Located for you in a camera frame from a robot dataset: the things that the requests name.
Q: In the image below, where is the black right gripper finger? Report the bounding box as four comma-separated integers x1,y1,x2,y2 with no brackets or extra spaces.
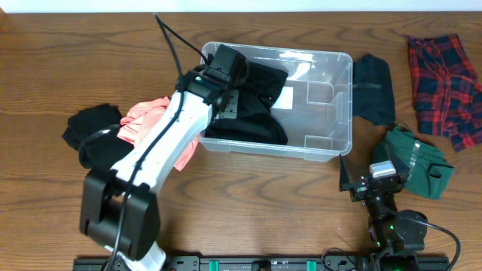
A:
339,155,352,192
385,145,410,181

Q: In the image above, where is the large black garment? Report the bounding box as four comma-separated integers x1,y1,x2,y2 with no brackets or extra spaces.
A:
204,62,288,145

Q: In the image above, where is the salmon pink garment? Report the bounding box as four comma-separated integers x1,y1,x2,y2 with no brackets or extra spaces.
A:
117,96,203,172

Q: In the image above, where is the black banded cloth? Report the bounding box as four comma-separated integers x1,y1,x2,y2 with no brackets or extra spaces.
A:
62,103,133,170

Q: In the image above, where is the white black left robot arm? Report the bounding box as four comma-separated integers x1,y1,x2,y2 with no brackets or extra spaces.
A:
74,63,249,270

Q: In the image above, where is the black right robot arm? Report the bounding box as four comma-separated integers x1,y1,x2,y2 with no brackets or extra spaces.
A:
339,147,427,270

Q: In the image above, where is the green banded folded cloth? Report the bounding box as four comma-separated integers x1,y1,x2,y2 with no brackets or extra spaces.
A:
372,126,455,199

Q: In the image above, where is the white label in bin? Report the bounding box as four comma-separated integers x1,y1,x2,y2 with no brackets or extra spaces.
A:
271,87,294,110

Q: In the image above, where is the small black folded cloth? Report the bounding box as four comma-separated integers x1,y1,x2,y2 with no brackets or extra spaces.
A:
352,54,395,126

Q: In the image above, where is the red plaid cloth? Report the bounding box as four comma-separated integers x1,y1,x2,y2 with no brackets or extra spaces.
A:
407,34,481,152

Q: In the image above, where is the clear plastic storage bin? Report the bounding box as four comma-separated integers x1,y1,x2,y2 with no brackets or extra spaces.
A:
200,44,353,162

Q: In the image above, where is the black mounting rail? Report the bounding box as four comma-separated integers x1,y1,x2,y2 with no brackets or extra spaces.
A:
72,254,451,271

